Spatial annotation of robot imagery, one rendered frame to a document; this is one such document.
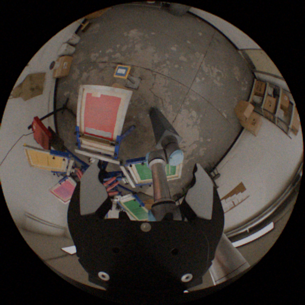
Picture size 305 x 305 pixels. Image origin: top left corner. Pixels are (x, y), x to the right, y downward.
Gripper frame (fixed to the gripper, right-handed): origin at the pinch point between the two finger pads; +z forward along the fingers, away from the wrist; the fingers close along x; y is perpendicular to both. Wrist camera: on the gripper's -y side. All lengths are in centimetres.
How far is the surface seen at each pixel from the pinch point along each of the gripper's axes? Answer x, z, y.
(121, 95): -28, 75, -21
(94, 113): -60, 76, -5
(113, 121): -38, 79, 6
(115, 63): -71, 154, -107
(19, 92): -225, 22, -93
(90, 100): -63, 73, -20
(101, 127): -54, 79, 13
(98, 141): -56, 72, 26
